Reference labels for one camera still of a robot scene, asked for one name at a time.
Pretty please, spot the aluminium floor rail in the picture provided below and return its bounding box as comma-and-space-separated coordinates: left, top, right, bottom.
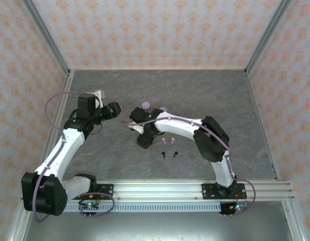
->
37, 70, 75, 176
245, 70, 282, 181

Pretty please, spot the aluminium frame post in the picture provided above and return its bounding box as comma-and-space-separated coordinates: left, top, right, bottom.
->
21, 0, 72, 77
244, 0, 296, 76

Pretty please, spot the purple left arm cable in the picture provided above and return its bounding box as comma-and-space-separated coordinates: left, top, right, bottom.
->
32, 90, 115, 223

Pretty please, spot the slotted grey cable duct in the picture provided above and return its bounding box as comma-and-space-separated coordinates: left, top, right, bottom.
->
63, 202, 222, 213

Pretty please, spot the aluminium frame rail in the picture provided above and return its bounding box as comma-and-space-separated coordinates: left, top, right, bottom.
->
281, 200, 307, 241
7, 200, 29, 241

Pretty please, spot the small circuit board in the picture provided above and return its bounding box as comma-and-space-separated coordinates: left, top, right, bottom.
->
78, 200, 100, 212
227, 202, 250, 212

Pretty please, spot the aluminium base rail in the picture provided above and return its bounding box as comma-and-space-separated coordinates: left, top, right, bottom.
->
96, 178, 296, 201

